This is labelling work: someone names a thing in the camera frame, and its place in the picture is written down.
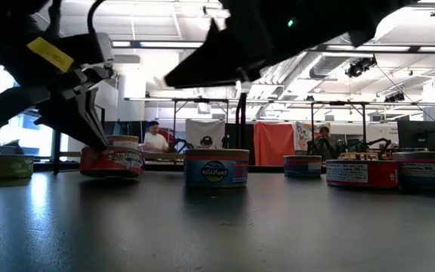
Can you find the black background table frame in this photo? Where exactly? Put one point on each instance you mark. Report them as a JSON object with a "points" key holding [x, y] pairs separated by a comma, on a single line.
{"points": [[338, 102], [202, 100]]}

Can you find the black table mat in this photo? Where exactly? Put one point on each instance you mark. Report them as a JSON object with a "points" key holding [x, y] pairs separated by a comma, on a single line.
{"points": [[217, 234]]}

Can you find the gold-lid blue-label tuna can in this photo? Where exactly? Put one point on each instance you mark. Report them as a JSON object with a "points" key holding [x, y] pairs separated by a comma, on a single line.
{"points": [[429, 174], [216, 170]]}

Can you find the yellow tape tag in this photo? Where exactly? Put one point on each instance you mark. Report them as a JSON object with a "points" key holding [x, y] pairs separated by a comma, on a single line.
{"points": [[49, 54]]}

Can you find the colourful poster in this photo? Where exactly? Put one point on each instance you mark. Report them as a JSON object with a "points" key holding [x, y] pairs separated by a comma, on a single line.
{"points": [[304, 134]]}

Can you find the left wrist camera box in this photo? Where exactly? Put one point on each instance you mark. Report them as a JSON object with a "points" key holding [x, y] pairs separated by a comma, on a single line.
{"points": [[93, 49]]}

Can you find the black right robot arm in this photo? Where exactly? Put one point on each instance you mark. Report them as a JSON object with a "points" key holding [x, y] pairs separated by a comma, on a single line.
{"points": [[334, 19]]}

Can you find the black ceiling camera rig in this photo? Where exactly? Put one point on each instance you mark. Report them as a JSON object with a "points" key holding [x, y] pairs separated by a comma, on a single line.
{"points": [[394, 97], [359, 68]]}

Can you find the black shelf post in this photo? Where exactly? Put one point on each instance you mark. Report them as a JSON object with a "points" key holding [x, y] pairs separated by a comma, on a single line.
{"points": [[241, 121]]}

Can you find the ceiling light strip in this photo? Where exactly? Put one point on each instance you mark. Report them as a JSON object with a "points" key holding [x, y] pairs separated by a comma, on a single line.
{"points": [[164, 44], [372, 48]]}

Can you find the silver-lid green-label tuna can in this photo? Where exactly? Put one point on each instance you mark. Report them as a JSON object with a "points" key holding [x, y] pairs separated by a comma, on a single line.
{"points": [[15, 167]]}

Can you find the silver-lid blue-label tuna can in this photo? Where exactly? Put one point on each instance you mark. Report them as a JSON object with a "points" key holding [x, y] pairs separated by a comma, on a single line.
{"points": [[125, 141], [302, 166]]}

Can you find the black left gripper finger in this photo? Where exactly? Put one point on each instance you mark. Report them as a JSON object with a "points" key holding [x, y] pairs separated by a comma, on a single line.
{"points": [[81, 117]]}

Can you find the black background monitor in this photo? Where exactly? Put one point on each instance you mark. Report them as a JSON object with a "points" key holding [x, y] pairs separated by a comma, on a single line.
{"points": [[417, 135]]}

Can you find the silver-lid red-label tuna can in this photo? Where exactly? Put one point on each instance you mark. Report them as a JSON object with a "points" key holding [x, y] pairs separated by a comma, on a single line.
{"points": [[361, 174], [123, 162]]}

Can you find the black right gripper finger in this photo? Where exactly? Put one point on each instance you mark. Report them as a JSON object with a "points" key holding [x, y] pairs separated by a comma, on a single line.
{"points": [[213, 68]]}

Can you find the orange cloth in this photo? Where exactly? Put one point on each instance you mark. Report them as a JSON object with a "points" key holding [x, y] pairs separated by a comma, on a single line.
{"points": [[274, 143]]}

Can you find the white hanging sheet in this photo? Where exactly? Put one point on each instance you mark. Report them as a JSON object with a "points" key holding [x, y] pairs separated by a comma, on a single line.
{"points": [[202, 128]]}

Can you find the person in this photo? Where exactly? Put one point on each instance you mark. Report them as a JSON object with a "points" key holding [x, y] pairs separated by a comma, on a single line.
{"points": [[156, 141], [325, 145], [206, 141]]}

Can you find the silver ventilation duct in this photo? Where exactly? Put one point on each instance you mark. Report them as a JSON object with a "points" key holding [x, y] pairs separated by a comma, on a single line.
{"points": [[327, 66]]}

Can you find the black background robot arm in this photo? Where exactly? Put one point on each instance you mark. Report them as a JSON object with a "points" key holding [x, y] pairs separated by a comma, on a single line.
{"points": [[181, 143], [372, 143]]}

